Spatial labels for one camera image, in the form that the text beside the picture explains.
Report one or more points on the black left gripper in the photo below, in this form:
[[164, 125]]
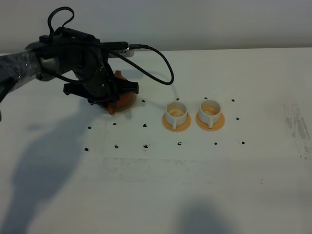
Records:
[[98, 82]]

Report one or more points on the brown clay teapot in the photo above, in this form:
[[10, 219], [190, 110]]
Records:
[[120, 81]]

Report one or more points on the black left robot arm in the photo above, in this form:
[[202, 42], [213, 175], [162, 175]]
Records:
[[77, 58]]

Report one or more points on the cream teapot saucer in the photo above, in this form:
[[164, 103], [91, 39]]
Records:
[[125, 103]]

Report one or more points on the left white teacup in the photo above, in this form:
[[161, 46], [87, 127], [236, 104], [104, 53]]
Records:
[[175, 114]]

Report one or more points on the white teacup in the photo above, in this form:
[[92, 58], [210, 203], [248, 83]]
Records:
[[209, 112], [175, 114]]

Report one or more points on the left orange saucer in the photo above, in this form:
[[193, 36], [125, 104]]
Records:
[[179, 128]]

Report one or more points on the orange saucer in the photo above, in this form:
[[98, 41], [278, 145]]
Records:
[[217, 126], [179, 128]]

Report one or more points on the right white teacup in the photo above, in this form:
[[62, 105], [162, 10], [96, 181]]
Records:
[[209, 112]]

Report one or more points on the right orange saucer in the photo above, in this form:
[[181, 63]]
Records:
[[217, 126]]

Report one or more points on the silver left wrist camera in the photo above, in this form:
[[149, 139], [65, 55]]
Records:
[[122, 48]]

